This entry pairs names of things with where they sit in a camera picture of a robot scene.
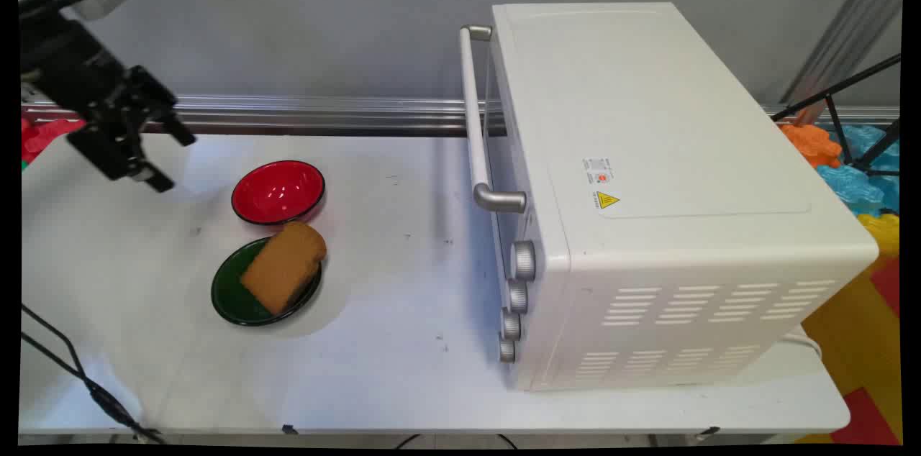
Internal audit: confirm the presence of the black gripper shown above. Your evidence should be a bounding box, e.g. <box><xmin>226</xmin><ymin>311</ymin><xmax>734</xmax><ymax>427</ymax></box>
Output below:
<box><xmin>20</xmin><ymin>10</ymin><xmax>196</xmax><ymax>193</ymax></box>

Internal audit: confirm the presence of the white oven door with handle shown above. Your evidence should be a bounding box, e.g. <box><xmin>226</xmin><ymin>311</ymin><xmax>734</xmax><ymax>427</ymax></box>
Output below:
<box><xmin>459</xmin><ymin>24</ymin><xmax>530</xmax><ymax>277</ymax></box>

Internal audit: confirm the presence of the red foam puzzle piece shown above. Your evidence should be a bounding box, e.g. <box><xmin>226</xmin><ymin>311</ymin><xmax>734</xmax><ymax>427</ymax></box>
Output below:
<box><xmin>22</xmin><ymin>118</ymin><xmax>87</xmax><ymax>165</ymax></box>

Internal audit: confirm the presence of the red bowl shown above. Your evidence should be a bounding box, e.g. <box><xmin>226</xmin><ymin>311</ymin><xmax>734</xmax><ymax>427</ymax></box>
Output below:
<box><xmin>231</xmin><ymin>160</ymin><xmax>326</xmax><ymax>227</ymax></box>

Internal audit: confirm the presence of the green plate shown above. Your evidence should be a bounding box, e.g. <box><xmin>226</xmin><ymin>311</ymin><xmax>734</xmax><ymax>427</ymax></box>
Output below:
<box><xmin>211</xmin><ymin>237</ymin><xmax>323</xmax><ymax>328</ymax></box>

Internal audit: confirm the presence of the brown bread slice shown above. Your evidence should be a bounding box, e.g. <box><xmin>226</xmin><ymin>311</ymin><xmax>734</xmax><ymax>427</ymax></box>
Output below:
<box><xmin>240</xmin><ymin>221</ymin><xmax>328</xmax><ymax>316</ymax></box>

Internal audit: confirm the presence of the large silver oven knob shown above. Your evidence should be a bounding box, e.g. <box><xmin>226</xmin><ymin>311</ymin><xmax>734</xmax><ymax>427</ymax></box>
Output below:
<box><xmin>511</xmin><ymin>240</ymin><xmax>537</xmax><ymax>281</ymax></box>

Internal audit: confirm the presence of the white label sticker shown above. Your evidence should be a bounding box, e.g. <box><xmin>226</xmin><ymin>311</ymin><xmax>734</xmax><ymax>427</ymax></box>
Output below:
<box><xmin>581</xmin><ymin>158</ymin><xmax>614</xmax><ymax>187</ymax></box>

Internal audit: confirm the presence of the white toaster oven body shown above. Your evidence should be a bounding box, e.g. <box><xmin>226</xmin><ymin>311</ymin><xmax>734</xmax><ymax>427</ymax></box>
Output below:
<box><xmin>491</xmin><ymin>1</ymin><xmax>880</xmax><ymax>393</ymax></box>

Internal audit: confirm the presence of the orange foam puzzle piece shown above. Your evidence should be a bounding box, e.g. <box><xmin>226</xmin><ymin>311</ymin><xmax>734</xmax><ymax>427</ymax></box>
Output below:
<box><xmin>781</xmin><ymin>124</ymin><xmax>843</xmax><ymax>169</ymax></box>

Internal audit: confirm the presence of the black tripod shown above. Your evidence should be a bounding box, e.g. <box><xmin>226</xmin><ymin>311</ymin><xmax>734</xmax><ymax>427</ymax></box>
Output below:
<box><xmin>773</xmin><ymin>53</ymin><xmax>902</xmax><ymax>176</ymax></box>

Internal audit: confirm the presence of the blue foam puzzle piece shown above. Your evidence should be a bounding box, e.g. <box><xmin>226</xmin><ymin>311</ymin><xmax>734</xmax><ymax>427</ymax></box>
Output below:
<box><xmin>817</xmin><ymin>125</ymin><xmax>900</xmax><ymax>216</ymax></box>

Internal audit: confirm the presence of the yellow floor mat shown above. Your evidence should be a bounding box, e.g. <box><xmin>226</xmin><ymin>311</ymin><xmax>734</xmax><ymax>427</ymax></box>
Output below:
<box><xmin>799</xmin><ymin>255</ymin><xmax>904</xmax><ymax>399</ymax></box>

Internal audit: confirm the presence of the yellow foam puzzle piece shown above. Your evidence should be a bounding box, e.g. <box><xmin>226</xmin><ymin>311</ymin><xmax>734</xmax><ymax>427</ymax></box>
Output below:
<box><xmin>856</xmin><ymin>213</ymin><xmax>900</xmax><ymax>259</ymax></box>

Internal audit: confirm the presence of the red floor mat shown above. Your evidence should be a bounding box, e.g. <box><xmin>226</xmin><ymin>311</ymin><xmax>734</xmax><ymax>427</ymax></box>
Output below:
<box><xmin>831</xmin><ymin>388</ymin><xmax>902</xmax><ymax>444</ymax></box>

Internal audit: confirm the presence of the aluminium table rail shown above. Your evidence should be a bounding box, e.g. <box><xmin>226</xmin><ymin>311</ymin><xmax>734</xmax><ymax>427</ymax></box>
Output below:
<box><xmin>22</xmin><ymin>95</ymin><xmax>900</xmax><ymax>137</ymax></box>

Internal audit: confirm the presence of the white oven power cord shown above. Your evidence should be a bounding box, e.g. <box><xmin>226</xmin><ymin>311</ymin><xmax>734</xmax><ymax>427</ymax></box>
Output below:
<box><xmin>784</xmin><ymin>330</ymin><xmax>822</xmax><ymax>360</ymax></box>

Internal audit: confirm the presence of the aluminium frame post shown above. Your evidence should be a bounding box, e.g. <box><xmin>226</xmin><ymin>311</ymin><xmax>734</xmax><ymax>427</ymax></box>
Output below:
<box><xmin>781</xmin><ymin>0</ymin><xmax>904</xmax><ymax>119</ymax></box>

